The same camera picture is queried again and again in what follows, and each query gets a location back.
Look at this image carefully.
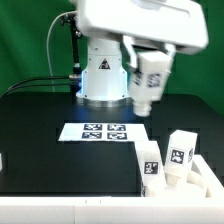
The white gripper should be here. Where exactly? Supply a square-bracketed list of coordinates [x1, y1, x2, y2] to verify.
[76, 0, 209, 74]

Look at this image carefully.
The white round stool seat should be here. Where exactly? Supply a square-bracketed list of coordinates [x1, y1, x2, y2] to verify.
[145, 171, 208, 199]

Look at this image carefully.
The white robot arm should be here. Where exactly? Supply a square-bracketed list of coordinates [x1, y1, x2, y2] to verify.
[76, 0, 208, 116]

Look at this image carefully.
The white marker sheet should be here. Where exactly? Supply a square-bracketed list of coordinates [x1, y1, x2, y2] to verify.
[58, 123, 148, 142]

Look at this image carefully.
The white L-shaped fence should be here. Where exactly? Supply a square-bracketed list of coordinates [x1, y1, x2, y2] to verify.
[0, 155, 224, 224]

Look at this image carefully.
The black camera stand pole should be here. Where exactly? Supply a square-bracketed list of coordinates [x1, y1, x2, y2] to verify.
[70, 24, 82, 102]

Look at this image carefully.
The black camera on stand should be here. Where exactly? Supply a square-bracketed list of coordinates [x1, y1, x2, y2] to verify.
[60, 11, 77, 26]

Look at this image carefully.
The grey camera cable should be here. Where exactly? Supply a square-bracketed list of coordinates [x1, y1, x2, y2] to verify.
[45, 11, 80, 94]

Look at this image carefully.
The black cable upper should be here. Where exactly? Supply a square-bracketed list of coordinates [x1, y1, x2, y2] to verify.
[6, 76, 82, 93]

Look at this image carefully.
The black cable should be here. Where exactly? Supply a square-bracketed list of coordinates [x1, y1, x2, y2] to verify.
[6, 76, 82, 93]
[0, 83, 82, 100]

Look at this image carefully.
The black cable lower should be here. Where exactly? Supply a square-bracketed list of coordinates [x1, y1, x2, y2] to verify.
[0, 83, 82, 100]

